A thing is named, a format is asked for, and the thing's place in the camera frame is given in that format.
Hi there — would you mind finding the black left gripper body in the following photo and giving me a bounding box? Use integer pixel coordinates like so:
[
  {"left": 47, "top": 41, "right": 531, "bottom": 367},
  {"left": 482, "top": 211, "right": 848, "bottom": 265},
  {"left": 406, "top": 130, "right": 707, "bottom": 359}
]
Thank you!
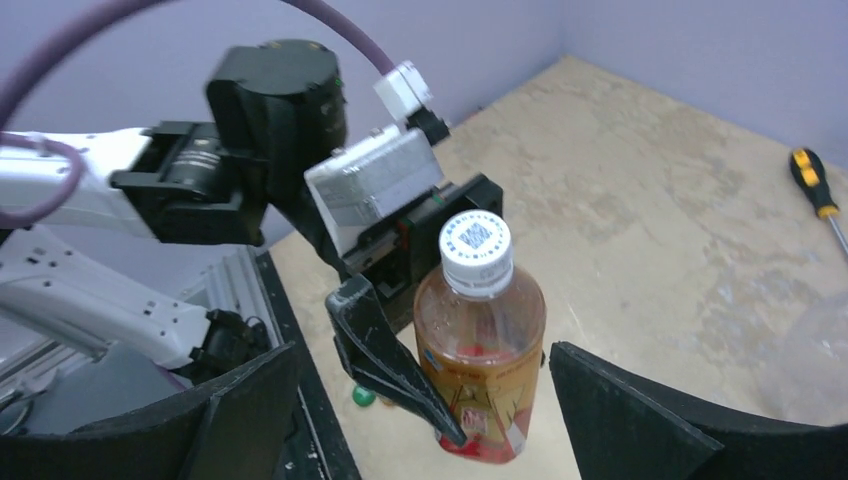
[{"left": 291, "top": 174, "right": 504, "bottom": 332}]

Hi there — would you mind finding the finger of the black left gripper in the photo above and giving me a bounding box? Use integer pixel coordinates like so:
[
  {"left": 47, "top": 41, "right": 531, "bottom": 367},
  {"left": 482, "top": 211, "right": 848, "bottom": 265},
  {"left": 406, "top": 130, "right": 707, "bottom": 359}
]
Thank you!
[{"left": 324, "top": 274, "right": 468, "bottom": 446}]

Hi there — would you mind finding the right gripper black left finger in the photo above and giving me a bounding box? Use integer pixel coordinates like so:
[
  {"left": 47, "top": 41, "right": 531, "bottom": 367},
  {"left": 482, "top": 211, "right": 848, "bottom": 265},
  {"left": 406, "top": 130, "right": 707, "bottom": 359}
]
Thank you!
[{"left": 1, "top": 343, "right": 300, "bottom": 480}]

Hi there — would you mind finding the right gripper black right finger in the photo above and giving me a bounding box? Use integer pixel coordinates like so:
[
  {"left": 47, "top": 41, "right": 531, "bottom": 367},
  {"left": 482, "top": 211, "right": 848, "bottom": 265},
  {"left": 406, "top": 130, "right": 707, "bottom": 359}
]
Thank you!
[{"left": 549, "top": 341, "right": 847, "bottom": 479}]

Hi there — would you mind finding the white bottle cap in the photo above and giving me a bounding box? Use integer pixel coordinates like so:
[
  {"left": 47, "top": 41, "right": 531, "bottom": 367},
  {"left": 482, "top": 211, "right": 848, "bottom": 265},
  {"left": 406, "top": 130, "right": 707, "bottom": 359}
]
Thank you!
[{"left": 438, "top": 209, "right": 514, "bottom": 298}]

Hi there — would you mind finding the tea bottle with yellow-red label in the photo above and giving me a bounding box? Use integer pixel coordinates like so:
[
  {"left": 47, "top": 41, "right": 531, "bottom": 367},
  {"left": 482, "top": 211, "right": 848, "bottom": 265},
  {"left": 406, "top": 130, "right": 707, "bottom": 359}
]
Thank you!
[{"left": 412, "top": 209, "right": 549, "bottom": 466}]

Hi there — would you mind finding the clear plastic bottle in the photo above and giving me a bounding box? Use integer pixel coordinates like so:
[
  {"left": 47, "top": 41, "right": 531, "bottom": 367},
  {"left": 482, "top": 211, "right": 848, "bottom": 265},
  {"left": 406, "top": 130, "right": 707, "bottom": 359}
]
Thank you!
[{"left": 758, "top": 292, "right": 847, "bottom": 427}]

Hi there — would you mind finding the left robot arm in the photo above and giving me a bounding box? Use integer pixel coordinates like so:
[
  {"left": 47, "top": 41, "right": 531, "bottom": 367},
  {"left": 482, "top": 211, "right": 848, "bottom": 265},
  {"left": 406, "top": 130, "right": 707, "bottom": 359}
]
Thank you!
[{"left": 1, "top": 40, "right": 502, "bottom": 444}]

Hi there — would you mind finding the green bottle cap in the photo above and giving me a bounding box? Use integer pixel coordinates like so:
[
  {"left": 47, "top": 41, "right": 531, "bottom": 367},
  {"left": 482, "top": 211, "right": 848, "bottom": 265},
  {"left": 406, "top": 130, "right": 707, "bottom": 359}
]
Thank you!
[{"left": 351, "top": 385, "right": 377, "bottom": 408}]

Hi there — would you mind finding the yellow-black screwdriver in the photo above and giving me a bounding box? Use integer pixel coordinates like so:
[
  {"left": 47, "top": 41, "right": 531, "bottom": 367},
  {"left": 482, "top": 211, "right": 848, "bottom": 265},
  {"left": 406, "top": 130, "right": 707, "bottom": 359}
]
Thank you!
[{"left": 788, "top": 147, "right": 847, "bottom": 256}]

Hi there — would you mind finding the aluminium frame rail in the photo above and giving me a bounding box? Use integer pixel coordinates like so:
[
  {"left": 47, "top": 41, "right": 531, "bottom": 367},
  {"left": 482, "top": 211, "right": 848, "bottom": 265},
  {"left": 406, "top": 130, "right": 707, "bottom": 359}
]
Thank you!
[{"left": 1, "top": 247, "right": 281, "bottom": 434}]

